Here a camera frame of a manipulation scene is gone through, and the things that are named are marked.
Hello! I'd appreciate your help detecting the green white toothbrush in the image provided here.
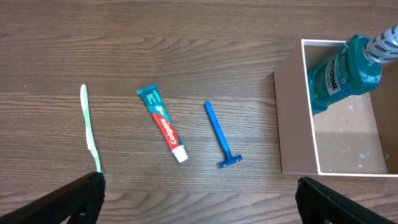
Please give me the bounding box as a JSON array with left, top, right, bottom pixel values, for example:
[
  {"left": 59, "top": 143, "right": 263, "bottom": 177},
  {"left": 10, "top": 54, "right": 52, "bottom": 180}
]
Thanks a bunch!
[{"left": 80, "top": 84, "right": 102, "bottom": 172}]

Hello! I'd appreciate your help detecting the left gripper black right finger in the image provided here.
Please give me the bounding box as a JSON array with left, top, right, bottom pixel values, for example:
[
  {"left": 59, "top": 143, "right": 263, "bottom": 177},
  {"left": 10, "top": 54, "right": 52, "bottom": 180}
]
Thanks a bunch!
[{"left": 295, "top": 177, "right": 394, "bottom": 224}]

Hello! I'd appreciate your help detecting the blue disposable razor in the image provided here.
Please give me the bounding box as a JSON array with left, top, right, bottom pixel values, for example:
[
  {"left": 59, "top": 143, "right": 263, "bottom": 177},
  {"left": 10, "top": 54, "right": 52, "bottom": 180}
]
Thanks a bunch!
[{"left": 204, "top": 101, "right": 243, "bottom": 169}]

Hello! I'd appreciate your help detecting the white cardboard box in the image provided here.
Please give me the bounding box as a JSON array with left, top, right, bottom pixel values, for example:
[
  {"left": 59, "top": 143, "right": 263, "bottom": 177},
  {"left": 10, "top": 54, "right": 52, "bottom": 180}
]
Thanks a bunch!
[{"left": 274, "top": 39, "right": 397, "bottom": 177}]

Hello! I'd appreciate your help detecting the Colgate toothpaste tube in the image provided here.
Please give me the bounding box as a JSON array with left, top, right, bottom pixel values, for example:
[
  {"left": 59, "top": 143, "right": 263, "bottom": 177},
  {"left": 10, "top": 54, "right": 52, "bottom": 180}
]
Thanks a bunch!
[{"left": 137, "top": 84, "right": 188, "bottom": 163}]

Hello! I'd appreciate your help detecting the blue mouthwash bottle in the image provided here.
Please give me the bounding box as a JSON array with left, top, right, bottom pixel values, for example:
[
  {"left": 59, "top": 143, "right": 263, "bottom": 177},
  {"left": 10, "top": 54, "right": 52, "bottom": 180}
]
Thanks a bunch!
[{"left": 307, "top": 25, "right": 397, "bottom": 114}]

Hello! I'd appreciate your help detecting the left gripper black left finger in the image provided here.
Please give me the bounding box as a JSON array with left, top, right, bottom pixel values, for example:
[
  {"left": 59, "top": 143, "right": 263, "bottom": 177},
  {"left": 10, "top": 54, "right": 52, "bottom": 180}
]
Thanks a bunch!
[{"left": 1, "top": 172, "right": 105, "bottom": 223}]

